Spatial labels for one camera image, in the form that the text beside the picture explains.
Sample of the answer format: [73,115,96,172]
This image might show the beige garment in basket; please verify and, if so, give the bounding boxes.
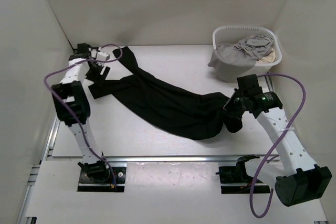
[257,47,276,64]

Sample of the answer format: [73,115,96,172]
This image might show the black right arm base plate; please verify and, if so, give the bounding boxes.
[218,165,271,195]

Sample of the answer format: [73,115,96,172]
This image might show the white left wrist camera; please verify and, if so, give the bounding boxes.
[91,48,110,63]

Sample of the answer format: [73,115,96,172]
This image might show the grey garment in basket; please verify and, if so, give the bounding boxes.
[208,35,274,82]

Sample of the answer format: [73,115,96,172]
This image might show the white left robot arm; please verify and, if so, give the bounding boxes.
[51,43,112,183]

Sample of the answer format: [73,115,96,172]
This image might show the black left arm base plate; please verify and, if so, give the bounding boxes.
[77,162,127,193]

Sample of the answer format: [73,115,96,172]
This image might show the white laundry basket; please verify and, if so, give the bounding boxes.
[208,26,282,82]

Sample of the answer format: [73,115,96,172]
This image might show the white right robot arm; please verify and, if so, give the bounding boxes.
[224,74,332,207]

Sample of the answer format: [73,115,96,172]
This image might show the black trousers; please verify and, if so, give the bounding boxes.
[89,47,243,141]

